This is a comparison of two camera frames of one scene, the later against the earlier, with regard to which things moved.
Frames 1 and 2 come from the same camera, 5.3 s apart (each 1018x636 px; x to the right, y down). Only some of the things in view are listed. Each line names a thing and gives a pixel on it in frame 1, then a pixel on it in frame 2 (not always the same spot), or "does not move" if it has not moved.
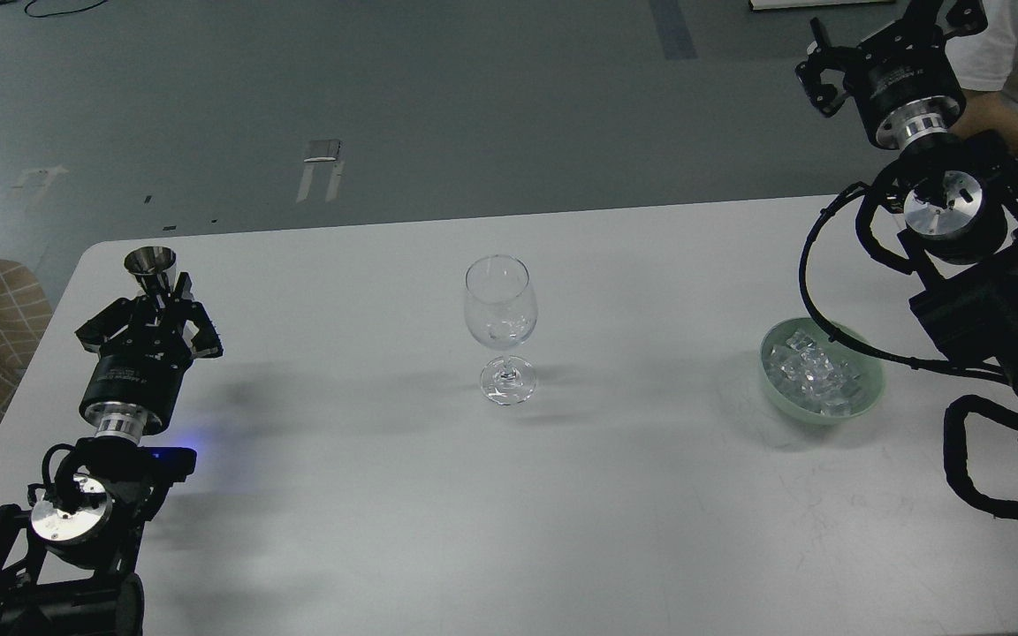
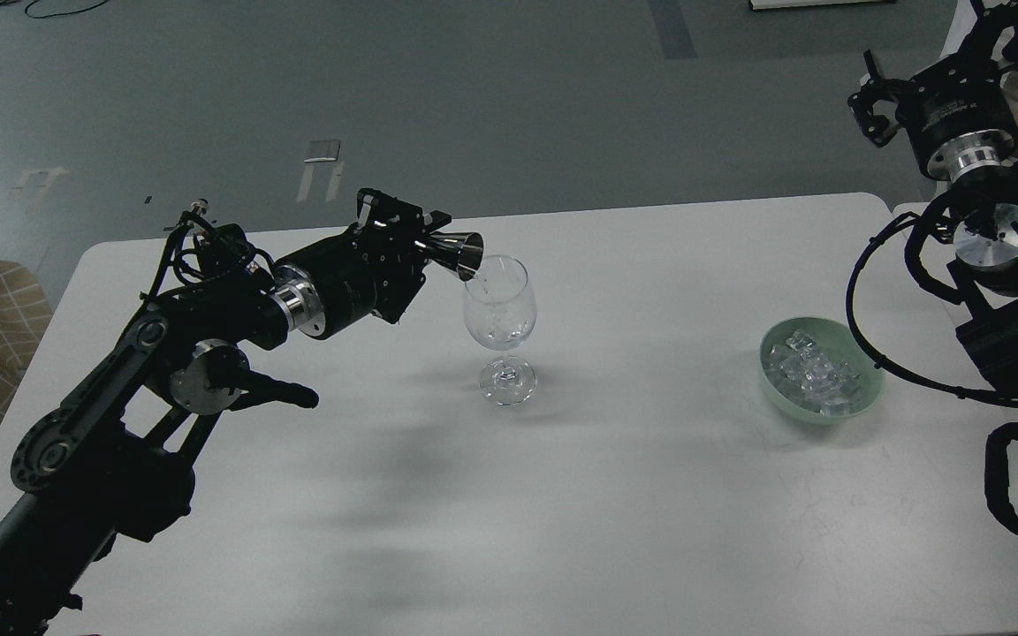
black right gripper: (903, 81) -> (961, 115)
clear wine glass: (501, 307) does not move
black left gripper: (145, 360) -> (361, 270)
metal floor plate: (322, 151) does not move
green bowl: (815, 380) does not move
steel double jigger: (148, 263) -> (463, 253)
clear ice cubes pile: (808, 374) does not move
